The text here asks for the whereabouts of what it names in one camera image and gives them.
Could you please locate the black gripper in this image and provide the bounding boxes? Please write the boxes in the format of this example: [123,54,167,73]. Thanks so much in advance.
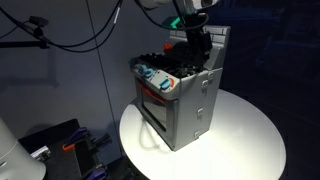
[171,28,213,68]

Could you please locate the red round stove button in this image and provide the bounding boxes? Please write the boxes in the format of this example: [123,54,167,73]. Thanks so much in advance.
[162,42,173,53]

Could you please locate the teal plastic stove piece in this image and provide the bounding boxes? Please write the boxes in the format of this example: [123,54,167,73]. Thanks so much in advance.
[161,16,183,31]

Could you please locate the small blue stove knob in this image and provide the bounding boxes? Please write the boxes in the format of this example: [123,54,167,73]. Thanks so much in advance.
[137,64,148,75]
[143,68,156,80]

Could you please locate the grey toy stove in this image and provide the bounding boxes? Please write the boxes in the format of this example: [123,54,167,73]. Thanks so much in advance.
[129,24,232,153]

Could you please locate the black metal clamp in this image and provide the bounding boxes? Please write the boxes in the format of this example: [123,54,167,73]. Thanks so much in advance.
[92,132,113,147]

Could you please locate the blue spring clamp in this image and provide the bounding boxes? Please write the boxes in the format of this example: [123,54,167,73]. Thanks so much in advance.
[64,126,90,148]

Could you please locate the dark purple spring clamp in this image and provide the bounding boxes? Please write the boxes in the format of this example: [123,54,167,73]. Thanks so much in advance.
[86,166,108,180]

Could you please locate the orange tipped black clamp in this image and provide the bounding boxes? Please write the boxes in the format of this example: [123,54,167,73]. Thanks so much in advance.
[61,142,76,152]

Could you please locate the black perforated breadboard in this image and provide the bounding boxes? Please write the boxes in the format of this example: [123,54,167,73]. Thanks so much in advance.
[44,138,101,180]

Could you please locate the silver aluminium extrusion bar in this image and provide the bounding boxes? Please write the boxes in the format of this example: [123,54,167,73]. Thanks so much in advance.
[30,145,52,162]

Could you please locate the blue knob with orange ring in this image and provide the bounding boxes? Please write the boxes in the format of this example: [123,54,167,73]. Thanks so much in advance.
[156,75,176,91]

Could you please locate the black hanging cable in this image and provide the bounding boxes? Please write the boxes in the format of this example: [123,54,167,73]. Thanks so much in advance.
[0,0,125,54]

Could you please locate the black camera on stand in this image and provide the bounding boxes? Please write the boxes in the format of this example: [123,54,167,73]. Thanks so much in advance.
[27,15,50,28]

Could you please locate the black metal base plate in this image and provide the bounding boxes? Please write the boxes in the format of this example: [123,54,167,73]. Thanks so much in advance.
[18,118,116,180]

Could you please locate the black camera stand boom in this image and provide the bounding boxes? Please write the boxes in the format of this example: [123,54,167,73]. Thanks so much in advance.
[0,25,52,50]

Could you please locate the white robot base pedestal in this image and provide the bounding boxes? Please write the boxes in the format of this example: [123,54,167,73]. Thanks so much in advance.
[0,116,47,180]

